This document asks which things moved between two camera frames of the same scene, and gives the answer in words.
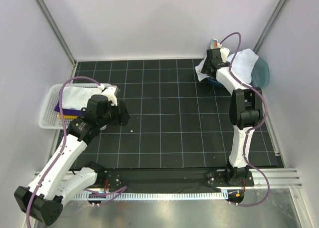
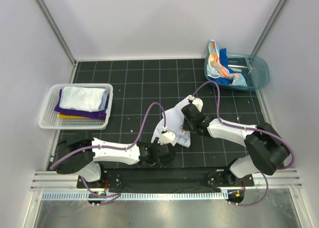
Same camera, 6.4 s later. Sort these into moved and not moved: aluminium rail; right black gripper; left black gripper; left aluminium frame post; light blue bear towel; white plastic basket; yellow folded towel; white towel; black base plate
Moved: white towel; left black gripper; right black gripper
Not moved: aluminium rail; yellow folded towel; white plastic basket; left aluminium frame post; light blue bear towel; black base plate
